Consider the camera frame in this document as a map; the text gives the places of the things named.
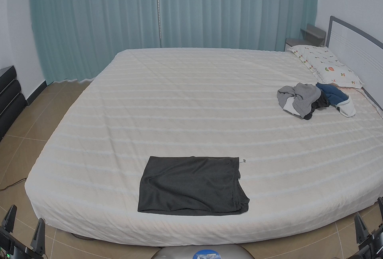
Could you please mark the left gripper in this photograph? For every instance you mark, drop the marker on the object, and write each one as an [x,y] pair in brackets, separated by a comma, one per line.
[18,248]

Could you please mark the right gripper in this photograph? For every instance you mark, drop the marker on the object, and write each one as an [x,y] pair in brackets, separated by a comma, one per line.
[374,247]

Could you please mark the black garment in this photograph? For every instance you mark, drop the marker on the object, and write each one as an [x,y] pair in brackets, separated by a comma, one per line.
[185,186]

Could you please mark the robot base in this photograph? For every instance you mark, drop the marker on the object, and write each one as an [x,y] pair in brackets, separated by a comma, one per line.
[179,253]

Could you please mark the pile of clothes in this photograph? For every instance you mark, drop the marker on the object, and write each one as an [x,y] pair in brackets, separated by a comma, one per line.
[302,96]

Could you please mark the bed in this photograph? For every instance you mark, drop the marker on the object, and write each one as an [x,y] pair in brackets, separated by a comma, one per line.
[179,102]

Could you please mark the black chest of drawers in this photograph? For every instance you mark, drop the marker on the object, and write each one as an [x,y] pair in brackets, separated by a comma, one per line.
[10,102]

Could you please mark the white printed pillow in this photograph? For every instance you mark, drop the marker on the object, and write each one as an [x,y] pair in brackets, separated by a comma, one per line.
[326,63]

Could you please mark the grey bedside table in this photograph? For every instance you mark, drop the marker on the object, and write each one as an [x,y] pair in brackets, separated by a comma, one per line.
[314,32]

